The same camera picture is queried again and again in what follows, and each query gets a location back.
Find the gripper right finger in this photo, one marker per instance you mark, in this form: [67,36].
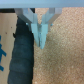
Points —
[46,25]

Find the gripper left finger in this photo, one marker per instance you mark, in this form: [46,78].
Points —
[34,26]

